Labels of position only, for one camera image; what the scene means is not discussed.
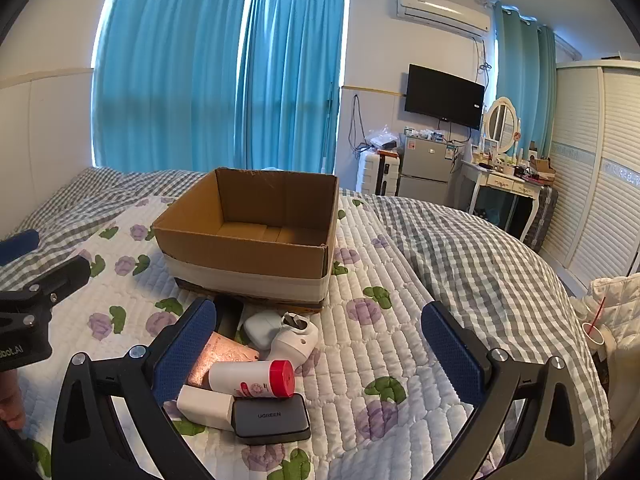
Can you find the pink glossy box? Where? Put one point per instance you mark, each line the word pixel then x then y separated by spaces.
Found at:
pixel 225 355

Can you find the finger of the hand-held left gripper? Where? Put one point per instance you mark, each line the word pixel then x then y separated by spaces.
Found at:
pixel 20 246
pixel 62 275

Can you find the paper cup with red straw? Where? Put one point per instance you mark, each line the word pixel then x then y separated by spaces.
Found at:
pixel 596 332

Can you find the silver suitcase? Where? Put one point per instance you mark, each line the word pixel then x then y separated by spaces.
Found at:
pixel 547 215

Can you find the white bed headboard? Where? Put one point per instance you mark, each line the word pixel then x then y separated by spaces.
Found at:
pixel 45 140

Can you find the grey checked duvet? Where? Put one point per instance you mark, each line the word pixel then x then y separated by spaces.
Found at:
pixel 475 260

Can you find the wide blue window curtain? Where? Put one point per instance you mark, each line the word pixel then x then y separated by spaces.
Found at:
pixel 170 70

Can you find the teal curtain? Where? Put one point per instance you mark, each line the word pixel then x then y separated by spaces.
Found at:
pixel 525 85

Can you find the black wall television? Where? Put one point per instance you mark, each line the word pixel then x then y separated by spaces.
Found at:
pixel 442 95

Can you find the person's left hand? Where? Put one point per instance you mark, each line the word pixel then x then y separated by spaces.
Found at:
pixel 10 402

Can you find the dark grey power bank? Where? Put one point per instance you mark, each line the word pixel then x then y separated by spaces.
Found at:
pixel 270 420

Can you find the white plug adapter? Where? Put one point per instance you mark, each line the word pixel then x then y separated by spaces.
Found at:
pixel 205 405

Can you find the clear plastic bag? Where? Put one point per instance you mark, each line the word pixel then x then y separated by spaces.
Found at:
pixel 382 137

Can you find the white dressing table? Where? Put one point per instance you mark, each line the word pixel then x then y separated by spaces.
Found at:
pixel 500 180

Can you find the white slatted wardrobe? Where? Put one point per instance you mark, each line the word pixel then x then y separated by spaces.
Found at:
pixel 595 170

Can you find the white earbuds case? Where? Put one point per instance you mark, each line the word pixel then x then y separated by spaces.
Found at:
pixel 262 330

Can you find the white air conditioner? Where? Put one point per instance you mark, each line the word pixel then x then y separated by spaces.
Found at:
pixel 440 12

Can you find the white round handheld device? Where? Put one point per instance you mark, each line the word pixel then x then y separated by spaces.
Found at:
pixel 300 347

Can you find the silver mini fridge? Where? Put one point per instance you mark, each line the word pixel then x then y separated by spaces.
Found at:
pixel 425 165

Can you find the white bottle with red cap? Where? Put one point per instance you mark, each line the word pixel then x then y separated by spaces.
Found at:
pixel 240 379

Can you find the white quilted bag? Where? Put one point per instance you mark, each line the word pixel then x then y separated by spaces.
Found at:
pixel 620 295

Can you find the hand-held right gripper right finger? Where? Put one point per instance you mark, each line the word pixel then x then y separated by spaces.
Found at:
pixel 452 355

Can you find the small brown cardboard box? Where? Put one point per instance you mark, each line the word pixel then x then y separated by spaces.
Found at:
pixel 542 167

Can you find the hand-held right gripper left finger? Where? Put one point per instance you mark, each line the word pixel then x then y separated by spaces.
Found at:
pixel 182 355

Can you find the narrow blue window curtain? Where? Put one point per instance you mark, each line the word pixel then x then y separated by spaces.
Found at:
pixel 295 75

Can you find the white suitcase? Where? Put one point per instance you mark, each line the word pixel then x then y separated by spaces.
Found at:
pixel 370 172

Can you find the white oval mirror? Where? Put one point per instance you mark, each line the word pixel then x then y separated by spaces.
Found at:
pixel 500 122

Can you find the white floral quilt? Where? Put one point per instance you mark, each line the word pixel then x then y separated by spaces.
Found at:
pixel 375 350

